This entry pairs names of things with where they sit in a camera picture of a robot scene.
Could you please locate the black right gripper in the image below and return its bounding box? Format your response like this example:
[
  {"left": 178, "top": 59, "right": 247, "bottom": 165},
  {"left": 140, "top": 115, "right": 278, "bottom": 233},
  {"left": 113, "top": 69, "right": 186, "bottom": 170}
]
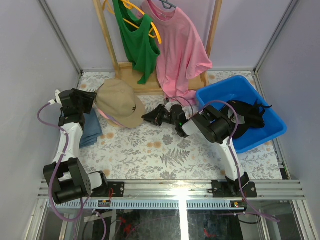
[{"left": 143, "top": 106, "right": 179, "bottom": 128}]

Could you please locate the pink cap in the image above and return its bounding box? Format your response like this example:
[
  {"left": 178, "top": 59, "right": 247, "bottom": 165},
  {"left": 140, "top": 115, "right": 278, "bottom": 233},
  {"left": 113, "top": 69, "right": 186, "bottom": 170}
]
[{"left": 97, "top": 108, "right": 120, "bottom": 125}]

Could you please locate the purple cap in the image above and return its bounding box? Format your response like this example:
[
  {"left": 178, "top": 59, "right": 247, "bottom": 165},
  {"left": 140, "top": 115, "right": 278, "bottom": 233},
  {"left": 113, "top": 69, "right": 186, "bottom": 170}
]
[{"left": 98, "top": 110, "right": 125, "bottom": 128}]

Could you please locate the beige sport cap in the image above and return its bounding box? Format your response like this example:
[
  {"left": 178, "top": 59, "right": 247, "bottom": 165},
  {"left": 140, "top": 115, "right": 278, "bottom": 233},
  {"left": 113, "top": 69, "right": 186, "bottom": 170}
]
[{"left": 95, "top": 78, "right": 146, "bottom": 129}]

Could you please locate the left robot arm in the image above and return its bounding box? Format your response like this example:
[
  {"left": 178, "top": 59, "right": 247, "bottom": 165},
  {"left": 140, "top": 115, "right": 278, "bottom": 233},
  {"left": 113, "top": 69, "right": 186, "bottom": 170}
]
[{"left": 43, "top": 88, "right": 110, "bottom": 205}]

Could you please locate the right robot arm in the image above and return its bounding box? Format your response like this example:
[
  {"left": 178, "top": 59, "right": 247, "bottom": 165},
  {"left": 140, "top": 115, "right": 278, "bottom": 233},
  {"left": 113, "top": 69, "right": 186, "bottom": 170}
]
[{"left": 142, "top": 104, "right": 256, "bottom": 198}]

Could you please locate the folded blue cloth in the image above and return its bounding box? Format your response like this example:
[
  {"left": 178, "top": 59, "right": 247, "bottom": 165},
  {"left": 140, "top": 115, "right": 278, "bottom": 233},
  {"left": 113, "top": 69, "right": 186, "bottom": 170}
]
[{"left": 79, "top": 108, "right": 103, "bottom": 149}]

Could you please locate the wooden hat stand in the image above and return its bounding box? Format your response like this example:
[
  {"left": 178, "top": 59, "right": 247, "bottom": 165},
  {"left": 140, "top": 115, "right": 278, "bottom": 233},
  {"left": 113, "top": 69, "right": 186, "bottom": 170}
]
[{"left": 106, "top": 119, "right": 123, "bottom": 128}]

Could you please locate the wooden clothes rack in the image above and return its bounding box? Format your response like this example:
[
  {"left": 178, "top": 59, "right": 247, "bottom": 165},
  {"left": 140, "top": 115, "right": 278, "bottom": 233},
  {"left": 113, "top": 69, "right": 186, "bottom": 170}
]
[{"left": 93, "top": 0, "right": 223, "bottom": 95}]

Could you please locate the green tank top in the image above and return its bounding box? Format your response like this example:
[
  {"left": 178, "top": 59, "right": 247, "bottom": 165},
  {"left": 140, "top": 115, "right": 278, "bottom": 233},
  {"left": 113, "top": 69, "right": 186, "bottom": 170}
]
[{"left": 112, "top": 0, "right": 161, "bottom": 85}]

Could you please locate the pink t-shirt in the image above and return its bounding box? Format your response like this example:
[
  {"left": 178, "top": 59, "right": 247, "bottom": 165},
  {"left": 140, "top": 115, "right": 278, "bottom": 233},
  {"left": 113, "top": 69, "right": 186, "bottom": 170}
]
[{"left": 140, "top": 0, "right": 213, "bottom": 106}]

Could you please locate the blue plastic bin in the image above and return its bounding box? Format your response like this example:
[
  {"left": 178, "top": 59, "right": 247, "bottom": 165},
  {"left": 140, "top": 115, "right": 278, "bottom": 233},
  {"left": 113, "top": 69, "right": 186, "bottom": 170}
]
[{"left": 196, "top": 75, "right": 287, "bottom": 154}]

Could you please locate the black sport cap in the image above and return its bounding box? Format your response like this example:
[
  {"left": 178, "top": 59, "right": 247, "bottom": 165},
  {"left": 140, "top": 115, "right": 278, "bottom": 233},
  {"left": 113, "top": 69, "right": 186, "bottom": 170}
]
[{"left": 227, "top": 100, "right": 272, "bottom": 139}]

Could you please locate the yellow clothes hanger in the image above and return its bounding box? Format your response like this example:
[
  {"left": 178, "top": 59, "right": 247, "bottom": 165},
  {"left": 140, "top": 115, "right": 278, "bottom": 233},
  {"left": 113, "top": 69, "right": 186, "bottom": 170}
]
[{"left": 103, "top": 0, "right": 163, "bottom": 45}]

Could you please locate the grey clothes hanger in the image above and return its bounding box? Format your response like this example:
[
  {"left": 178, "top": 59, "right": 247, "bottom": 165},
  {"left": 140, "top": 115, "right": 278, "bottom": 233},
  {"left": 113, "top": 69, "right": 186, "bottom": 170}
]
[{"left": 160, "top": 0, "right": 177, "bottom": 10}]

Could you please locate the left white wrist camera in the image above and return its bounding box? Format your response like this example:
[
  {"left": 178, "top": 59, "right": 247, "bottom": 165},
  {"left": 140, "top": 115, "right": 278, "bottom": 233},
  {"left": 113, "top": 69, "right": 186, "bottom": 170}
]
[{"left": 48, "top": 89, "right": 62, "bottom": 105}]

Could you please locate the aluminium mounting rail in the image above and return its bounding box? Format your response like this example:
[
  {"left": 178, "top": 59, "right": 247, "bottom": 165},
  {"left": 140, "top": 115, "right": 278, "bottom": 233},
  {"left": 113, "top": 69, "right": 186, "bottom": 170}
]
[{"left": 37, "top": 178, "right": 307, "bottom": 210}]

